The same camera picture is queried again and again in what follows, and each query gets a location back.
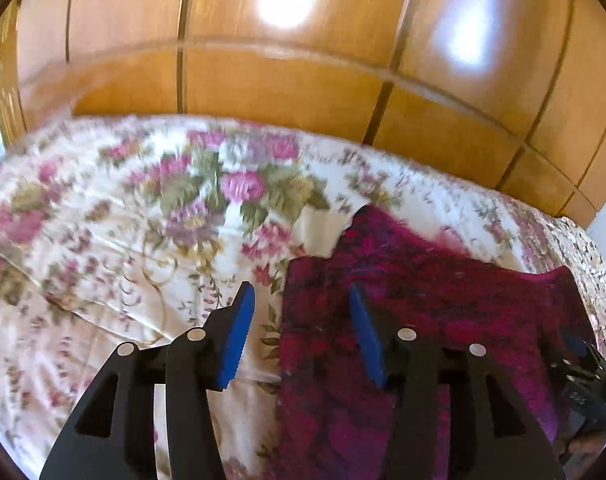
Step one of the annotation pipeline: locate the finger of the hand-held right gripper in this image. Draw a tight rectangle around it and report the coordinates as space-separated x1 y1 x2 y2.
558 325 606 373

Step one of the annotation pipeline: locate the red floral knit sweater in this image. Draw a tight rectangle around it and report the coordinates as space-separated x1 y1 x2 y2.
263 203 596 480

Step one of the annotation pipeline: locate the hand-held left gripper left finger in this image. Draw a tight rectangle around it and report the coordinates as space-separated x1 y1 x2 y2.
39 281 257 480

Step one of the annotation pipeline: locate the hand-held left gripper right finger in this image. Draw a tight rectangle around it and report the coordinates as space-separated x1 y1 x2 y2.
348 285 567 480

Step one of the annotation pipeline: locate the floral bedspread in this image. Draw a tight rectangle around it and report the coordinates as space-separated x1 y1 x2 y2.
0 115 606 480

